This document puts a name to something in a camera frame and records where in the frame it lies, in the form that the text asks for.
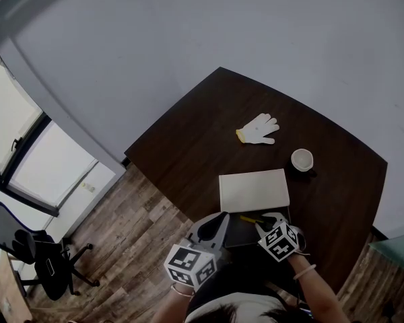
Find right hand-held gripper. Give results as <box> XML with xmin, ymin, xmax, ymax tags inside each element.
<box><xmin>254</xmin><ymin>212</ymin><xmax>307</xmax><ymax>263</ymax></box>

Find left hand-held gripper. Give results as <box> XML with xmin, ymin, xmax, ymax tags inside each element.
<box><xmin>164</xmin><ymin>211</ymin><xmax>231</xmax><ymax>292</ymax></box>

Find grey drawer box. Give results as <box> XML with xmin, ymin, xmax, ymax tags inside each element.
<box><xmin>217</xmin><ymin>168</ymin><xmax>292</xmax><ymax>249</ymax></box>

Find person's right forearm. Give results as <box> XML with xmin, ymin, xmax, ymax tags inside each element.
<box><xmin>287</xmin><ymin>253</ymin><xmax>351</xmax><ymax>323</ymax></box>

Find person's left forearm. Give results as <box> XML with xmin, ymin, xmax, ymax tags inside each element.
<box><xmin>149</xmin><ymin>282</ymin><xmax>197</xmax><ymax>323</ymax></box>

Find person's black trousers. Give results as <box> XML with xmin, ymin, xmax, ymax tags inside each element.
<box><xmin>187</xmin><ymin>260</ymin><xmax>307</xmax><ymax>316</ymax></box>

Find white and black cup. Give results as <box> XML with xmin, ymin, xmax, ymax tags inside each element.
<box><xmin>290</xmin><ymin>147</ymin><xmax>318</xmax><ymax>178</ymax></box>

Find person's white shirt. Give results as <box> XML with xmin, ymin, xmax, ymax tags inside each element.
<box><xmin>184</xmin><ymin>291</ymin><xmax>292</xmax><ymax>323</ymax></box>

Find dark wooden table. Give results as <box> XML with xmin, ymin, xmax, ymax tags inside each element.
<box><xmin>123</xmin><ymin>66</ymin><xmax>389</xmax><ymax>296</ymax></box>

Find white work glove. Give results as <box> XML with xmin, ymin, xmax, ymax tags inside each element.
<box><xmin>235</xmin><ymin>112</ymin><xmax>281</xmax><ymax>145</ymax></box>

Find teal glass panel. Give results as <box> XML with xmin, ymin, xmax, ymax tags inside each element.
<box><xmin>368</xmin><ymin>229</ymin><xmax>404</xmax><ymax>273</ymax></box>

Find black office chair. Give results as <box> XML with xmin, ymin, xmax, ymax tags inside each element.
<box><xmin>0</xmin><ymin>201</ymin><xmax>101</xmax><ymax>302</ymax></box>

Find light wooden desk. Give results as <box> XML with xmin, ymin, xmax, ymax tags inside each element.
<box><xmin>0</xmin><ymin>250</ymin><xmax>34</xmax><ymax>323</ymax></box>

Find black framed window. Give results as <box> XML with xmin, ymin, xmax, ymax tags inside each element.
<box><xmin>0</xmin><ymin>38</ymin><xmax>100</xmax><ymax>215</ymax></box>

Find pale bead bracelet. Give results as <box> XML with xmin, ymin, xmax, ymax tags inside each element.
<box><xmin>292</xmin><ymin>263</ymin><xmax>318</xmax><ymax>281</ymax></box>

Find thin metal bracelet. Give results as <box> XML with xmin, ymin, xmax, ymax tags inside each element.
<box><xmin>170</xmin><ymin>282</ymin><xmax>196</xmax><ymax>298</ymax></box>

